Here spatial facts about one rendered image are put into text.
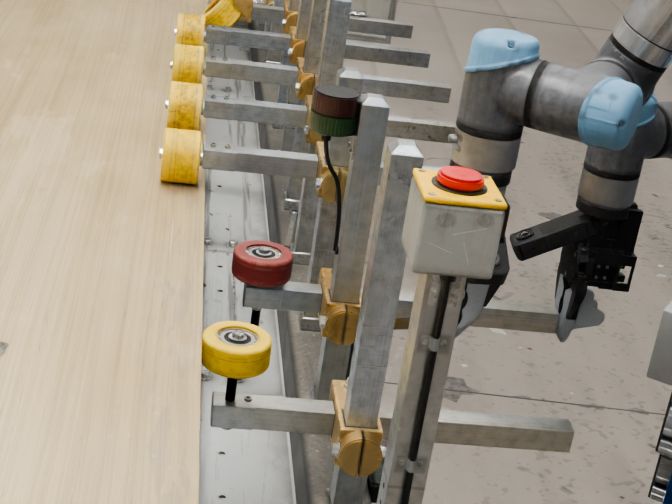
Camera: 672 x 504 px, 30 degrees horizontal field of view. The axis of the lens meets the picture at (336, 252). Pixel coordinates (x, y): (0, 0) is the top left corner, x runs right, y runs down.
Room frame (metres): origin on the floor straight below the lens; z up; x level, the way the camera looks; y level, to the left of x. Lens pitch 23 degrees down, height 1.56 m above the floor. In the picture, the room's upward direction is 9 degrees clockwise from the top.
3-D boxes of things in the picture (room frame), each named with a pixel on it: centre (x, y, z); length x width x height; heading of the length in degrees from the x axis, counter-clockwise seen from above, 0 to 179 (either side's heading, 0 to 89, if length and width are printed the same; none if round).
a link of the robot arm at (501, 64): (1.36, -0.15, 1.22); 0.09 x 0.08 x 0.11; 66
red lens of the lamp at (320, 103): (1.50, 0.03, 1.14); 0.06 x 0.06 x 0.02
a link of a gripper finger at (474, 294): (1.37, -0.16, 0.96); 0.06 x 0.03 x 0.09; 8
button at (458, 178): (1.00, -0.09, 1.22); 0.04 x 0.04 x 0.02
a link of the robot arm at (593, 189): (1.60, -0.34, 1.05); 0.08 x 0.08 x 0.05
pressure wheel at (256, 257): (1.53, 0.09, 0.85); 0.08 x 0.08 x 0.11
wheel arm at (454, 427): (1.31, -0.10, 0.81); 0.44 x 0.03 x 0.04; 98
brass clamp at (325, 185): (1.78, 0.02, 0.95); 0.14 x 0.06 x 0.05; 8
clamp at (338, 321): (1.53, -0.01, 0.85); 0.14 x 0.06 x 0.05; 8
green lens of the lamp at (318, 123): (1.50, 0.03, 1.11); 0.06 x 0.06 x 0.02
